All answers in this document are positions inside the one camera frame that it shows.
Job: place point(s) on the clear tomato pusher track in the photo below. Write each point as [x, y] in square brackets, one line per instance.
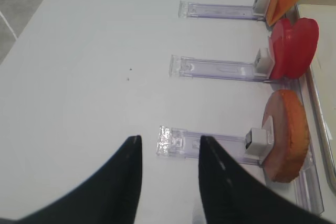
[257, 71]

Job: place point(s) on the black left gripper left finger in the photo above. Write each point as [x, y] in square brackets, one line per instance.
[110, 195]

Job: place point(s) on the inner red tomato slice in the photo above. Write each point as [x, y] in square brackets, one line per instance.
[300, 44]

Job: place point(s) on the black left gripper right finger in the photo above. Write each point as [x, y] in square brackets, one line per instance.
[230, 194]

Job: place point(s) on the upright bread slice left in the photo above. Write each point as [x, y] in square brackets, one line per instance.
[291, 131]

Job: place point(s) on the left clear front rail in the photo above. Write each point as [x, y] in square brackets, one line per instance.
[307, 185]

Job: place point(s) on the clear cheese pusher track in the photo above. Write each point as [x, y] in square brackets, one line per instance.
[215, 11]

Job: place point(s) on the clear left bread pusher track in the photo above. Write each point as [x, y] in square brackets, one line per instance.
[251, 149]

